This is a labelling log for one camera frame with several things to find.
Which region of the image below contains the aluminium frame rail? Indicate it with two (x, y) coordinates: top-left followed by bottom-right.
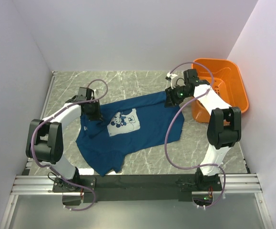
(10, 174), (263, 196)

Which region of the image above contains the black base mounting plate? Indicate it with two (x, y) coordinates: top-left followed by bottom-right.
(52, 174), (222, 205)

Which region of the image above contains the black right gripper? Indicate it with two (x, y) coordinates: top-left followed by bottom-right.
(164, 83), (192, 108)

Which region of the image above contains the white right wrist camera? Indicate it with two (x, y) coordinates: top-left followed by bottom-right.
(165, 72), (178, 83)

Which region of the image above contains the blue t shirt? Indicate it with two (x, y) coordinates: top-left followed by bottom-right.
(76, 92), (184, 176)

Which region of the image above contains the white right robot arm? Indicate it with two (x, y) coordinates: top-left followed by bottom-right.
(165, 69), (241, 190)

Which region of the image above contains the orange plastic basket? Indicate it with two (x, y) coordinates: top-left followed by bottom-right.
(191, 58), (249, 123)

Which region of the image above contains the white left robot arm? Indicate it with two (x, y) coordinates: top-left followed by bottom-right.
(26, 87), (103, 192)

